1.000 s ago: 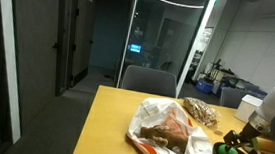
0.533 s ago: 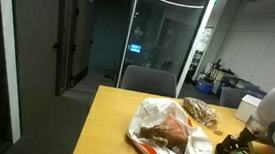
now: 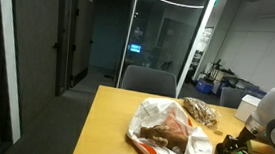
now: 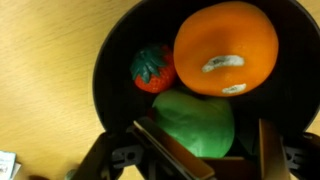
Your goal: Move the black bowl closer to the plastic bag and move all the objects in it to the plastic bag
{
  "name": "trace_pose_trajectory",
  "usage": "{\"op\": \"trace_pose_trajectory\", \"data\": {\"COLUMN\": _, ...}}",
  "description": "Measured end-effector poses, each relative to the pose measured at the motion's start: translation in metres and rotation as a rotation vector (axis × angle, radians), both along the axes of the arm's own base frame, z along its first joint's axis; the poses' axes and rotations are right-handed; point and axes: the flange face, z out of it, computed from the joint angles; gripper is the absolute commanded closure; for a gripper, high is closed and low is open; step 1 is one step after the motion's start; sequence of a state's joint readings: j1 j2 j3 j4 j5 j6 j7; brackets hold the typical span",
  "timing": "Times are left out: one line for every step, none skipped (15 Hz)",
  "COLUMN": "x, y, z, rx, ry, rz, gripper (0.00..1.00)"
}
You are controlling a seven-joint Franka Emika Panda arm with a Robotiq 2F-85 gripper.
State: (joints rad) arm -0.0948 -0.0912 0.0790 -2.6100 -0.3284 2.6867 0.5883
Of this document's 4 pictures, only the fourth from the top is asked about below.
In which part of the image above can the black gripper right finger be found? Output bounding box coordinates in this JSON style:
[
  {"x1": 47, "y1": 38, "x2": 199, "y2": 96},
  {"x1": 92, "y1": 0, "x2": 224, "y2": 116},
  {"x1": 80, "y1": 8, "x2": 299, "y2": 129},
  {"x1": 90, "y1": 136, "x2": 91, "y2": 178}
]
[{"x1": 259, "y1": 119, "x2": 291, "y2": 180}]

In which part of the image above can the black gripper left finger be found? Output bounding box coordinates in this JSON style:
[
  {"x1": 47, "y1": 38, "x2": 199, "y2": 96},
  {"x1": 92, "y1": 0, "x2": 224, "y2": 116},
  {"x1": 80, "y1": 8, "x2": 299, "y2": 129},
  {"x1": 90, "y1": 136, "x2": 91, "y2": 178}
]
[{"x1": 128, "y1": 117, "x2": 215, "y2": 180}]

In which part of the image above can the green toy pepper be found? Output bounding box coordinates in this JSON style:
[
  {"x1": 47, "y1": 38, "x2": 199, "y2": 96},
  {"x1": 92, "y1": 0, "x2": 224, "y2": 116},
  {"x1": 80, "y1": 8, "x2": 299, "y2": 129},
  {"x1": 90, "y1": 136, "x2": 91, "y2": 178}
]
[{"x1": 152, "y1": 90, "x2": 235, "y2": 158}]

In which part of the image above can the black bowl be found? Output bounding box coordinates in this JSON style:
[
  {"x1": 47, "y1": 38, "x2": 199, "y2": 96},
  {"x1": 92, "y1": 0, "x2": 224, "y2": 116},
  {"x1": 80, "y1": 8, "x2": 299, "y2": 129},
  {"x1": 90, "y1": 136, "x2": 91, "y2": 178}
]
[{"x1": 92, "y1": 0, "x2": 320, "y2": 148}]

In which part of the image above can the red toy strawberry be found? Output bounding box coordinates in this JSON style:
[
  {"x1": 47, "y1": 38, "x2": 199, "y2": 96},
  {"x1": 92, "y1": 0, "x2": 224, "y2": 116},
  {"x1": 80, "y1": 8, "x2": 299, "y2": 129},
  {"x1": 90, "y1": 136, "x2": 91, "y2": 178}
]
[{"x1": 130, "y1": 44, "x2": 176, "y2": 93}]

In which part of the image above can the orange toy fruit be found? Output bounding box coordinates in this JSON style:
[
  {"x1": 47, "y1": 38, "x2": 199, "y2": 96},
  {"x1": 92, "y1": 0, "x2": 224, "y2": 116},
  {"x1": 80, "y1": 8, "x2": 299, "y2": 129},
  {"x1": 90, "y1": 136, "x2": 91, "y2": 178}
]
[{"x1": 174, "y1": 1, "x2": 279, "y2": 97}]

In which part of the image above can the white paper tag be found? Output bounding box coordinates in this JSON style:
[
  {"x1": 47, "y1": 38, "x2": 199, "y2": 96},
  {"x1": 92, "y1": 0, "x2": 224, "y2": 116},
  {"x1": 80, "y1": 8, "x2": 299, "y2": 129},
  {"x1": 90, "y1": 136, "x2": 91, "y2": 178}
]
[{"x1": 0, "y1": 151, "x2": 21, "y2": 180}]

